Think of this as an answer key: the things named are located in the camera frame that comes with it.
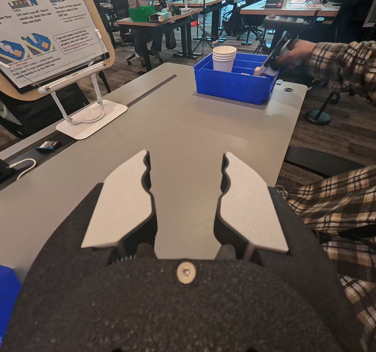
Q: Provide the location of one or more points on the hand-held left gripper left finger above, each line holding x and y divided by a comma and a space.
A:
120, 208

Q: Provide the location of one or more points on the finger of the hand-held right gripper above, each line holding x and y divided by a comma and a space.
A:
271, 71
276, 52

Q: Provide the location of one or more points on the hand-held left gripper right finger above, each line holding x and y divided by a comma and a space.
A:
251, 211

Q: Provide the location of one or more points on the blue plastic bin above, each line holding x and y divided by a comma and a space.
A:
229, 87
7, 293

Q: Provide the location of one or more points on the person's right hand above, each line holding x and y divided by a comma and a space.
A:
296, 52

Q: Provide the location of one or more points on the black cardboard box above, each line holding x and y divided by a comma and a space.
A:
276, 1

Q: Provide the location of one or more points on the black stanchion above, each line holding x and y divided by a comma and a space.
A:
317, 118

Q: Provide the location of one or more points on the black chair armrest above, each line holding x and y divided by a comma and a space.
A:
320, 159

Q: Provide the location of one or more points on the orange traffic cone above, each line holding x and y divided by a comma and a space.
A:
195, 22

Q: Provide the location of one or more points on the small black device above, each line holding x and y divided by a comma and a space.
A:
48, 147

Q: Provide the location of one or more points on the colourful cardboard box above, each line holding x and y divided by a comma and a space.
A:
161, 16

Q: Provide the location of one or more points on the black power bank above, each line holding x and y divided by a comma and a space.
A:
4, 171

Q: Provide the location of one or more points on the stack of green bins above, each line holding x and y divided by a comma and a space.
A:
141, 14

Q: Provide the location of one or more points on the instruction sheet on stand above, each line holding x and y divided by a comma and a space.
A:
110, 49

